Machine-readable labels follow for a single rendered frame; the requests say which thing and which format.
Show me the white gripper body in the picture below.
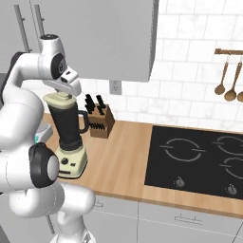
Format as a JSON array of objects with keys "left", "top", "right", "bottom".
[{"left": 42, "top": 76, "right": 83, "bottom": 98}]

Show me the cream blender lid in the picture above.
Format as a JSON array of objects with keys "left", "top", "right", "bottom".
[{"left": 43, "top": 92, "right": 78, "bottom": 110}]

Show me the cream blender with black jar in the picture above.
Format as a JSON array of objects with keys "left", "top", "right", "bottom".
[{"left": 43, "top": 93, "right": 91, "bottom": 180}]

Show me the wooden knife block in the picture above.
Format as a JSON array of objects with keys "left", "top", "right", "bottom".
[{"left": 86, "top": 103, "right": 117, "bottom": 140}]

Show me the narrow grey drawer front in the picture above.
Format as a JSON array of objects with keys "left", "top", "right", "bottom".
[{"left": 90, "top": 194, "right": 140, "bottom": 220}]

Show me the black hob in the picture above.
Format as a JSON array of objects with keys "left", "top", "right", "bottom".
[{"left": 143, "top": 124, "right": 243, "bottom": 201}]

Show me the grey hob knob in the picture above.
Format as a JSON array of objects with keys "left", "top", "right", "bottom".
[
  {"left": 174, "top": 176, "right": 187, "bottom": 190},
  {"left": 224, "top": 183, "right": 237, "bottom": 196}
]

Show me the grey base cupboard door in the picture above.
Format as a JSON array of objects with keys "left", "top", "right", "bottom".
[
  {"left": 83, "top": 210, "right": 140, "bottom": 243},
  {"left": 137, "top": 218, "right": 243, "bottom": 243},
  {"left": 0, "top": 193, "right": 62, "bottom": 243}
]

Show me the wide grey drawer front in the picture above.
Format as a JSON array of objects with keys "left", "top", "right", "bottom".
[{"left": 138, "top": 201, "right": 243, "bottom": 237}]

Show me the black knife handle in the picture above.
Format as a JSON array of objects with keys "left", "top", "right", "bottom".
[
  {"left": 95, "top": 94, "right": 108, "bottom": 116},
  {"left": 84, "top": 93, "right": 97, "bottom": 115}
]

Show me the grey wall socket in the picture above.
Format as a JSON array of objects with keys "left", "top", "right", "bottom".
[{"left": 109, "top": 79, "right": 123, "bottom": 96}]

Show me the grey wall cupboard door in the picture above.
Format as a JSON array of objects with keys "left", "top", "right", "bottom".
[
  {"left": 28, "top": 0, "right": 159, "bottom": 84},
  {"left": 0, "top": 0, "right": 43, "bottom": 75}
]

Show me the grey cupboard door handle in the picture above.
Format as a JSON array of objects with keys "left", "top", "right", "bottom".
[
  {"left": 13, "top": 4, "right": 33, "bottom": 54},
  {"left": 33, "top": 4, "right": 46, "bottom": 38}
]

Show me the grey base cupboard handle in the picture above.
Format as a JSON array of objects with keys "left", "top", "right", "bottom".
[{"left": 45, "top": 213, "right": 57, "bottom": 235}]

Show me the wooden wall rail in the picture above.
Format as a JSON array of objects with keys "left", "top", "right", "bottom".
[{"left": 214, "top": 47, "right": 243, "bottom": 57}]

